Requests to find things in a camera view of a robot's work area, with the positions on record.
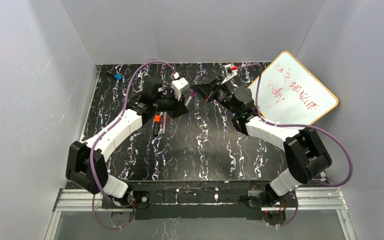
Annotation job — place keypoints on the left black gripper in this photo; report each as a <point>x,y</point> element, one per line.
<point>171,103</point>

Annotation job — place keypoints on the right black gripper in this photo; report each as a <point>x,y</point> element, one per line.
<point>217,93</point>

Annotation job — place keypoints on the white pen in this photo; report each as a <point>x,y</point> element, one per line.
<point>188,101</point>

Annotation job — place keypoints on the orange marker cap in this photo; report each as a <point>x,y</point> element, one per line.
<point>157,118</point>

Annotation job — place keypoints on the black orange-tipped marker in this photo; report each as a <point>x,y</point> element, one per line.
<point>156,128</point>

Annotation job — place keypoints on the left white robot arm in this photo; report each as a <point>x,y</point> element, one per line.
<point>86,164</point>

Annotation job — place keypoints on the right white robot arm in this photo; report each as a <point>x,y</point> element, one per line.
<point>305,153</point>

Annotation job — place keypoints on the blue cap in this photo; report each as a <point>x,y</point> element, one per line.
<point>118,77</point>

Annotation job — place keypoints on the yellow-framed whiteboard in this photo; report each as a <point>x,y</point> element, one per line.
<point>288,93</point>

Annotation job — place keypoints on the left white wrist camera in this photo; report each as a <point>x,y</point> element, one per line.
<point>179,84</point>

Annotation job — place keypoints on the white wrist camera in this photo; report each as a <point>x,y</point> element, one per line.
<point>179,84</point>
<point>230,71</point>

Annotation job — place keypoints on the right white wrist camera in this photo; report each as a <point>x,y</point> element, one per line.
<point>230,71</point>

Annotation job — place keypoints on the aluminium frame rail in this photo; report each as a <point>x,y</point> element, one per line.
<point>309,198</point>

